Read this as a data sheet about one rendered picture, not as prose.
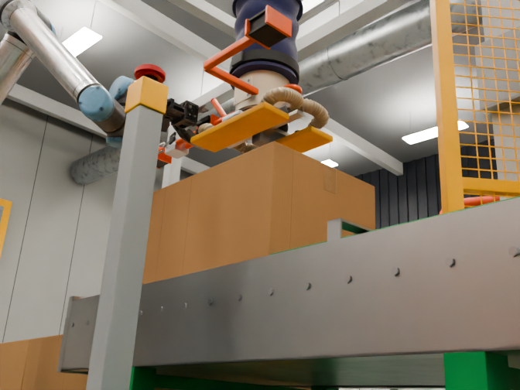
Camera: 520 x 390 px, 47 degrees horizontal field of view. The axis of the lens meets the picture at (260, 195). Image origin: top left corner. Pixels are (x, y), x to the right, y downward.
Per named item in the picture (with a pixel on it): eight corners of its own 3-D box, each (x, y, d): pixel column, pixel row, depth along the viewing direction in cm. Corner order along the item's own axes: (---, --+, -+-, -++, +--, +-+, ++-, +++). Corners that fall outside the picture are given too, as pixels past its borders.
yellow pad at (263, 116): (289, 120, 168) (289, 104, 169) (263, 107, 161) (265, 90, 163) (214, 153, 191) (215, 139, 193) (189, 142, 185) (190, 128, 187)
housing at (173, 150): (189, 154, 218) (190, 143, 220) (174, 148, 214) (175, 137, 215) (178, 159, 223) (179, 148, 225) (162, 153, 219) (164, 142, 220)
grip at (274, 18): (291, 36, 149) (292, 20, 150) (266, 21, 143) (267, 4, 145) (268, 50, 154) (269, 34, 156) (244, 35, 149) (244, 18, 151)
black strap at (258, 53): (313, 80, 189) (313, 70, 191) (260, 49, 175) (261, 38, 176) (265, 104, 205) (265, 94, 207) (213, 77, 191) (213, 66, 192)
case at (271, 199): (378, 327, 156) (375, 186, 170) (266, 303, 131) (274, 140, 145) (232, 340, 198) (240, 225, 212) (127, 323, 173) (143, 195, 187)
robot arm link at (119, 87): (103, 107, 183) (108, 78, 186) (138, 121, 190) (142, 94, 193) (118, 98, 176) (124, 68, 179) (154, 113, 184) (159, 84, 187)
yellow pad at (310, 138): (333, 141, 179) (333, 127, 181) (311, 131, 173) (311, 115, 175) (258, 170, 203) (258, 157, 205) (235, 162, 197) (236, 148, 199)
